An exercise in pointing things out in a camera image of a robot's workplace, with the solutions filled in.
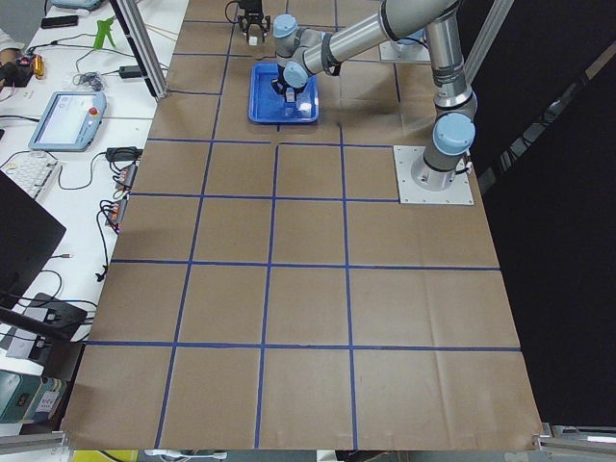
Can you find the wooden chopsticks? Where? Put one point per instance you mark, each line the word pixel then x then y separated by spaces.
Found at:
pixel 164 32

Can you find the black smartphone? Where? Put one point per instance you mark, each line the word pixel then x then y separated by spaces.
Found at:
pixel 63 21

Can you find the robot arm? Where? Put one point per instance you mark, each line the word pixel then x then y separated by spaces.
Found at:
pixel 404 32

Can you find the teach pendant tablet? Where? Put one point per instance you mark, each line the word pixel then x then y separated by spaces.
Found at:
pixel 70 121

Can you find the brown paper table cover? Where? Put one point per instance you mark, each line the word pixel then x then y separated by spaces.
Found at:
pixel 268 290

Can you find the black monitor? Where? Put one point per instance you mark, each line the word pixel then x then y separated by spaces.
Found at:
pixel 29 236

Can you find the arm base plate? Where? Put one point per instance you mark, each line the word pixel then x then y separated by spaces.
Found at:
pixel 418 184
pixel 413 53

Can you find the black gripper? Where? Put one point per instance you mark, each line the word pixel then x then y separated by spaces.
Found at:
pixel 281 87
pixel 251 7

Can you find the black power adapter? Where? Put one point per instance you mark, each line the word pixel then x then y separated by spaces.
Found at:
pixel 129 72

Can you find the white keyboard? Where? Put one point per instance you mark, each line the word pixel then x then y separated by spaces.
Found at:
pixel 32 171

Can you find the green handled reacher grabber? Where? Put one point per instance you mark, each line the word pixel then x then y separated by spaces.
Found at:
pixel 104 33

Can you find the aluminium frame post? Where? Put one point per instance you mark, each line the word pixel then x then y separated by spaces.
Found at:
pixel 133 27

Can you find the blue plastic tray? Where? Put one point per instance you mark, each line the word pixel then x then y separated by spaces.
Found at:
pixel 265 106

